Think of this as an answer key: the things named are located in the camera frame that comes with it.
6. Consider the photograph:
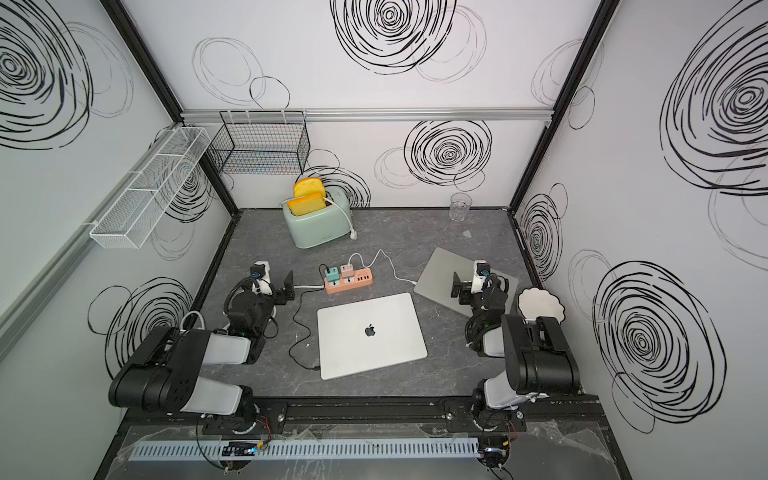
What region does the white scalloped bowl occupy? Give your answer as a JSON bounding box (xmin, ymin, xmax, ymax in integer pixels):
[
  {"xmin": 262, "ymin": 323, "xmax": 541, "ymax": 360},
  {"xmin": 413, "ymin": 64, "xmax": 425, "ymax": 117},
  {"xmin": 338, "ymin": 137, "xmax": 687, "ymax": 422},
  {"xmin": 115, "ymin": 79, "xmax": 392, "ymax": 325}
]
[{"xmin": 517, "ymin": 287, "xmax": 566, "ymax": 323}]

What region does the teal charger adapter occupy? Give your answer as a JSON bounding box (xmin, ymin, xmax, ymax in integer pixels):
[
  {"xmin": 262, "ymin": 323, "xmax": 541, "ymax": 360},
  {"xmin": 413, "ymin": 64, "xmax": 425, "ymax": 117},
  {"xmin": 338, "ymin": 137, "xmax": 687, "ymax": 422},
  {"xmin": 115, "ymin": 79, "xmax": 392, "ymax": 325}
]
[{"xmin": 325, "ymin": 267, "xmax": 341, "ymax": 285}]

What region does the grey laptop at right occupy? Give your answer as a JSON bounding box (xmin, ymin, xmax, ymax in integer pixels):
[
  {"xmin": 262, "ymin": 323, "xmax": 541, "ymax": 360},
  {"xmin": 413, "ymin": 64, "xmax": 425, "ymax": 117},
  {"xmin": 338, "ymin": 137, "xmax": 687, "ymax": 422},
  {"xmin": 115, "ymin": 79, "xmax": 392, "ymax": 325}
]
[{"xmin": 414, "ymin": 247, "xmax": 483, "ymax": 317}]

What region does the orange power strip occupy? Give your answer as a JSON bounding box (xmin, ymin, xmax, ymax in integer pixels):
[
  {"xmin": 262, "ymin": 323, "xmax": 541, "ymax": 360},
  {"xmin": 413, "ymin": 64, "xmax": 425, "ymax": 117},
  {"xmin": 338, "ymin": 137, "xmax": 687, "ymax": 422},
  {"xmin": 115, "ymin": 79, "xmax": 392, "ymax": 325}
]
[{"xmin": 324, "ymin": 268, "xmax": 373, "ymax": 295}]

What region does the white wire shelf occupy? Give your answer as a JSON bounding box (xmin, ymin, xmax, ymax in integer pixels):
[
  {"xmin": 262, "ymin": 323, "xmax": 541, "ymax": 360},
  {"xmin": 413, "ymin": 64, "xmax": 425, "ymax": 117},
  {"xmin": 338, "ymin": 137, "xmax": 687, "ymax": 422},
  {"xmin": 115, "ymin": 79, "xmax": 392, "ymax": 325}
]
[{"xmin": 89, "ymin": 127, "xmax": 210, "ymax": 249}]

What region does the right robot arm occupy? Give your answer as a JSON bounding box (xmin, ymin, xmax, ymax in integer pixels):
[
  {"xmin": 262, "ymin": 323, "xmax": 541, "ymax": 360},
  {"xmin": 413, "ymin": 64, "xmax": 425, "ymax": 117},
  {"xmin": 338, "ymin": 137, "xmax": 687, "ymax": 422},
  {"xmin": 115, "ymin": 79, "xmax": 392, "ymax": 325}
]
[{"xmin": 450, "ymin": 262, "xmax": 581, "ymax": 417}]

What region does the white charger cable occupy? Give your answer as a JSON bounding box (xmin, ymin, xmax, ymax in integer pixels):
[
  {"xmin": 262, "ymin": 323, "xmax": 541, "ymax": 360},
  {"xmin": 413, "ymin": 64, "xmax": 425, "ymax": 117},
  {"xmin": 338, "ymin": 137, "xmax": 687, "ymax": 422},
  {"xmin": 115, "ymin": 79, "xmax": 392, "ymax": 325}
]
[{"xmin": 347, "ymin": 248, "xmax": 418, "ymax": 287}]

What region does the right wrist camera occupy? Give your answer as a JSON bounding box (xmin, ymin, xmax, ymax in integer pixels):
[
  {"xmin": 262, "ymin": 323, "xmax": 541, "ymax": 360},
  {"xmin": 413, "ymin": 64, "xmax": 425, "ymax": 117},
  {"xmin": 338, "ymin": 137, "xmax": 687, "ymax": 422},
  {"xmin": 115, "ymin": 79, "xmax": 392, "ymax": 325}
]
[{"xmin": 471, "ymin": 260, "xmax": 491, "ymax": 294}]

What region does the clear drinking glass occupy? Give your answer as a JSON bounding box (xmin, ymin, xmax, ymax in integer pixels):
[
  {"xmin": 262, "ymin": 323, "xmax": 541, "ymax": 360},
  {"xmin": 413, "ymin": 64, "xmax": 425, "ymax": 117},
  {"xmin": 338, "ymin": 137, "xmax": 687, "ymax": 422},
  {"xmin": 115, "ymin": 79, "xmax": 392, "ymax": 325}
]
[{"xmin": 449, "ymin": 192, "xmax": 472, "ymax": 222}]

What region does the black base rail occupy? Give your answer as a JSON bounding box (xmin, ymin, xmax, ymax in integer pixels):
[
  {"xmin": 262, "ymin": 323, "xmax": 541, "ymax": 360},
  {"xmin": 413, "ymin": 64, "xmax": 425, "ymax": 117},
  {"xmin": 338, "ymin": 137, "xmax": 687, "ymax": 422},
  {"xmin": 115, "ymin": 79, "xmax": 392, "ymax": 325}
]
[{"xmin": 118, "ymin": 395, "xmax": 608, "ymax": 438}]

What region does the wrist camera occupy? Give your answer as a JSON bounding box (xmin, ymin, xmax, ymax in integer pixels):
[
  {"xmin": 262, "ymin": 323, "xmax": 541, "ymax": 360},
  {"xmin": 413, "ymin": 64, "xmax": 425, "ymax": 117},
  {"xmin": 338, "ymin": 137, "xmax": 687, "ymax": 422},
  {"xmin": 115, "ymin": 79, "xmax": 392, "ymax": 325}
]
[
  {"xmin": 471, "ymin": 260, "xmax": 491, "ymax": 294},
  {"xmin": 250, "ymin": 261, "xmax": 274, "ymax": 296}
]

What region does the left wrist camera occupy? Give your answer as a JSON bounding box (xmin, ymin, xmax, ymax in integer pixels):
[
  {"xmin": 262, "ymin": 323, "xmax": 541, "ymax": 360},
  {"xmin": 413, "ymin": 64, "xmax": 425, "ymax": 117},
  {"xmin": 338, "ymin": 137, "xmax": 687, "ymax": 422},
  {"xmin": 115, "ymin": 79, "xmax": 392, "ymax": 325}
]
[{"xmin": 250, "ymin": 261, "xmax": 274, "ymax": 296}]

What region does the mint green toaster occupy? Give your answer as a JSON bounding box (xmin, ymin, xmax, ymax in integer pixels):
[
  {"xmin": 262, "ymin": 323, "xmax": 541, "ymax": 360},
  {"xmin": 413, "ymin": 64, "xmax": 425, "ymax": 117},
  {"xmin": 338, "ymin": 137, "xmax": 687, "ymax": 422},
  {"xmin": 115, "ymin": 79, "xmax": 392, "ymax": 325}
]
[{"xmin": 282, "ymin": 186, "xmax": 354, "ymax": 249}]

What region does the black wire basket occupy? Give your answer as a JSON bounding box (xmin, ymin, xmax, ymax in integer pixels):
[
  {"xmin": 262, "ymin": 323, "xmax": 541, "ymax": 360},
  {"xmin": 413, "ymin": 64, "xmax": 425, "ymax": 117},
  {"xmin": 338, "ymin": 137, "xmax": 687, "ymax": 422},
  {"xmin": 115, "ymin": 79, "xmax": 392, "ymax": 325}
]
[{"xmin": 208, "ymin": 110, "xmax": 311, "ymax": 176}]

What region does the black usb cable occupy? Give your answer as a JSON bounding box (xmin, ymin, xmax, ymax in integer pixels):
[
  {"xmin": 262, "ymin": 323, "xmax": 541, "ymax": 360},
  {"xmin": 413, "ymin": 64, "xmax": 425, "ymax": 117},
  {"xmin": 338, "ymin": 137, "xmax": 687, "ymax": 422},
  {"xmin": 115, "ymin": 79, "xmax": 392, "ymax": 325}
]
[{"xmin": 287, "ymin": 262, "xmax": 331, "ymax": 372}]

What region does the yellow toast slice front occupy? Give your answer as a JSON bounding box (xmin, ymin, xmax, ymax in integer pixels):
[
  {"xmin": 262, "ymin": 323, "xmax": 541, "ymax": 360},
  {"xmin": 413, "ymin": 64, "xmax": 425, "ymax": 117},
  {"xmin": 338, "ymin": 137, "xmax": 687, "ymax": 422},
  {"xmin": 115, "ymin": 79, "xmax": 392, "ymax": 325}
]
[{"xmin": 286, "ymin": 192, "xmax": 326, "ymax": 216}]

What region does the silver laptop with apple logo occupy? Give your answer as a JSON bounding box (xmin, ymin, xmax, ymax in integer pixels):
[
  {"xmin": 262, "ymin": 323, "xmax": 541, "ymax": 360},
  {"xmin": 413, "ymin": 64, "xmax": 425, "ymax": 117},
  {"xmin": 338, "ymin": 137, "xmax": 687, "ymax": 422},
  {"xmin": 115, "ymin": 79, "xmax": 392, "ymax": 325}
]
[{"xmin": 317, "ymin": 293, "xmax": 428, "ymax": 380}]

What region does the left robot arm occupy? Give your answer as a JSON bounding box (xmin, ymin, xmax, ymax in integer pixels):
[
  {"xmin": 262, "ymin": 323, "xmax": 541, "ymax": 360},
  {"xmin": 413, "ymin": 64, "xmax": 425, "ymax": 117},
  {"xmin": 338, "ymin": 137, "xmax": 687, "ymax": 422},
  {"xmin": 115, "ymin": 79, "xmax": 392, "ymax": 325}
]
[{"xmin": 108, "ymin": 262, "xmax": 295, "ymax": 422}]

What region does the pink charger adapter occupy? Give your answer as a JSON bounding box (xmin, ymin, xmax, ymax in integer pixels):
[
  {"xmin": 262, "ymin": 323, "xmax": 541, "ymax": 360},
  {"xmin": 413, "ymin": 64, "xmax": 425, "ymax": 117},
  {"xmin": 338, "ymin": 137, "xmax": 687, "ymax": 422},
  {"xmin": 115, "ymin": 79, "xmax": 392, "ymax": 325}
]
[{"xmin": 340, "ymin": 264, "xmax": 355, "ymax": 279}]

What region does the yellow toast slice back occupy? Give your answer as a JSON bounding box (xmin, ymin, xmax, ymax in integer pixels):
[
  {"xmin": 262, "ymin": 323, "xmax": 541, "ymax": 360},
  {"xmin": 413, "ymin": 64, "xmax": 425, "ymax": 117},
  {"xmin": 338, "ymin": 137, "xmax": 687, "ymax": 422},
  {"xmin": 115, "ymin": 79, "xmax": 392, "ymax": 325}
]
[{"xmin": 293, "ymin": 177, "xmax": 326, "ymax": 198}]

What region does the yellow toast slice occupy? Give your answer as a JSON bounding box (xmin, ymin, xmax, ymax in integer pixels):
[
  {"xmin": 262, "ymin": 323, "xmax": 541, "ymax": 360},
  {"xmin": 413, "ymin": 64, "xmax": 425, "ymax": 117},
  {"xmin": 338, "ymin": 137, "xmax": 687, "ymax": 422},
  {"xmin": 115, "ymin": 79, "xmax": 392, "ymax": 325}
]
[
  {"xmin": 286, "ymin": 192, "xmax": 326, "ymax": 216},
  {"xmin": 293, "ymin": 177, "xmax": 326, "ymax": 198}
]

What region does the white toaster cord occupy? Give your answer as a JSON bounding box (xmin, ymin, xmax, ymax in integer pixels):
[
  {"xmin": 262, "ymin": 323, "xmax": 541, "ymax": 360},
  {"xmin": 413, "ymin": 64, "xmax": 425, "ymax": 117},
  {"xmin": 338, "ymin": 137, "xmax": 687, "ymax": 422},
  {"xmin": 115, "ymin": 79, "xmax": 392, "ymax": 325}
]
[{"xmin": 323, "ymin": 196, "xmax": 359, "ymax": 241}]

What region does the grey slotted cable duct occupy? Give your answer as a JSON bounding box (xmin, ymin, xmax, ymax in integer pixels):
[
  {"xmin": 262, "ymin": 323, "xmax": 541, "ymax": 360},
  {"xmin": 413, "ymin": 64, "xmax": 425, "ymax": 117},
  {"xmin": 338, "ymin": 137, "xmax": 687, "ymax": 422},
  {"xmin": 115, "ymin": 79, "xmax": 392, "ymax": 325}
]
[{"xmin": 129, "ymin": 438, "xmax": 481, "ymax": 463}]

